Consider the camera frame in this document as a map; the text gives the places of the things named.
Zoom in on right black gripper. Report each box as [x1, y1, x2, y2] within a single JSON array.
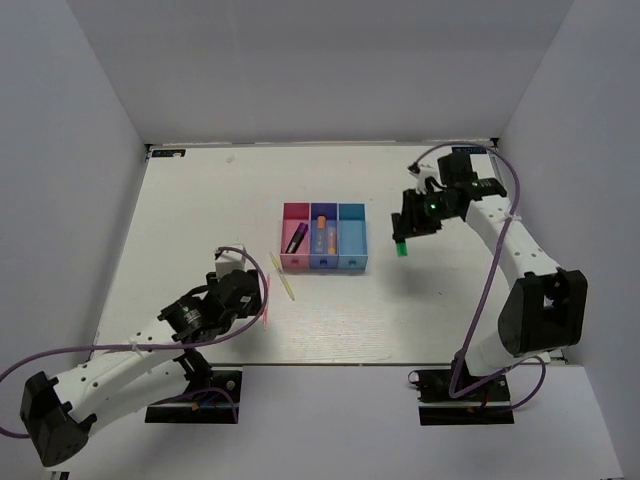
[[392, 188, 457, 240]]

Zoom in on red white pen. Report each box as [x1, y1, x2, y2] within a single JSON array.
[[261, 274, 271, 331]]

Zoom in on black green highlighter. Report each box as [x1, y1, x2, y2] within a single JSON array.
[[396, 242, 408, 258]]

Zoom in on yellow pen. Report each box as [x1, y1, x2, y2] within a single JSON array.
[[269, 252, 295, 301]]

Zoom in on grey orange highlighter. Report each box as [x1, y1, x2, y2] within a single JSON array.
[[314, 215, 326, 255]]

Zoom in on yellow orange highlighter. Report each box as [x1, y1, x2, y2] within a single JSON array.
[[327, 227, 337, 255]]

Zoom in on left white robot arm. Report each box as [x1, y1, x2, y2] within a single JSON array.
[[20, 270, 264, 468]]

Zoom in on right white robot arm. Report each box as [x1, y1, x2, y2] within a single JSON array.
[[391, 147, 588, 399]]

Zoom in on light blue container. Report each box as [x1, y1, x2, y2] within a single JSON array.
[[338, 203, 368, 271]]

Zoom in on right blue corner label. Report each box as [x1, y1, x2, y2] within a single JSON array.
[[451, 145, 487, 155]]

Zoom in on blue corner label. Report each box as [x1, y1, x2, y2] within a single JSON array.
[[451, 145, 487, 155], [151, 149, 186, 158]]

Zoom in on black purple highlighter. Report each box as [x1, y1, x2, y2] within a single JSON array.
[[285, 222, 309, 254]]

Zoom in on dark blue container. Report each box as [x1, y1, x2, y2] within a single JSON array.
[[310, 203, 339, 270]]

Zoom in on pink container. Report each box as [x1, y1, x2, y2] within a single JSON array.
[[280, 202, 311, 271]]

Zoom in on left blue corner label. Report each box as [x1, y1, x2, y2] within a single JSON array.
[[151, 149, 186, 158]]

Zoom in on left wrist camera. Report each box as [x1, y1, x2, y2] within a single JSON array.
[[214, 244, 246, 277]]

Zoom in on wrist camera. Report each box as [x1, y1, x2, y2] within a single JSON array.
[[408, 163, 443, 195], [214, 244, 246, 277]]

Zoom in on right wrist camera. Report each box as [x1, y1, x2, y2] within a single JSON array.
[[408, 163, 443, 195]]

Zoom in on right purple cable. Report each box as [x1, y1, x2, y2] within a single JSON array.
[[412, 143, 549, 414]]

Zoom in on purple cable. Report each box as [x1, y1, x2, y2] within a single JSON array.
[[0, 247, 274, 440], [412, 143, 549, 414]]

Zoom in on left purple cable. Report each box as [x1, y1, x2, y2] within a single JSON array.
[[0, 247, 274, 440]]

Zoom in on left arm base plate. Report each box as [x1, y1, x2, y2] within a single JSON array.
[[144, 367, 243, 425]]

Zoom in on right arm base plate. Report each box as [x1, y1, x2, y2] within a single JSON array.
[[407, 368, 514, 426]]

